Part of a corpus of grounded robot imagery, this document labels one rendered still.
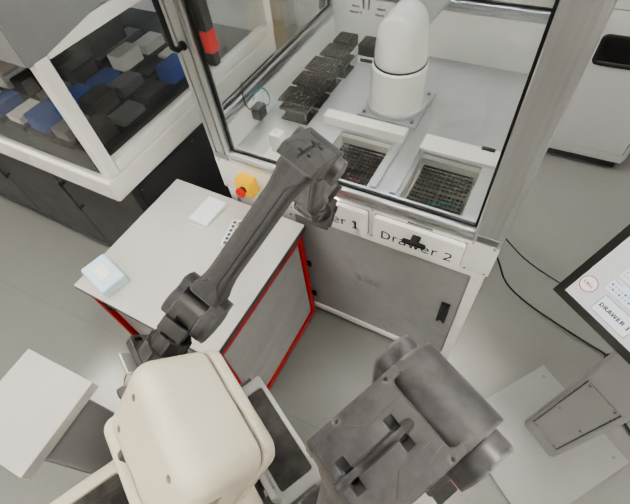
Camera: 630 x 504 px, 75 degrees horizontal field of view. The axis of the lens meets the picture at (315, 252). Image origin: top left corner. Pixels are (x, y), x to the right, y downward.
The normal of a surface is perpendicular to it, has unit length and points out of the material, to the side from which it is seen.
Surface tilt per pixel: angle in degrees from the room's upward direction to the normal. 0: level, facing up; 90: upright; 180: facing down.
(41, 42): 90
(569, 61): 90
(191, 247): 0
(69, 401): 0
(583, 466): 5
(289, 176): 48
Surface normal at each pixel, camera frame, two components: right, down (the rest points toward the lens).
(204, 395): 0.48, -0.78
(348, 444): -0.26, -0.46
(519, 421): -0.08, -0.59
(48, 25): 0.88, 0.34
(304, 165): -0.24, 0.20
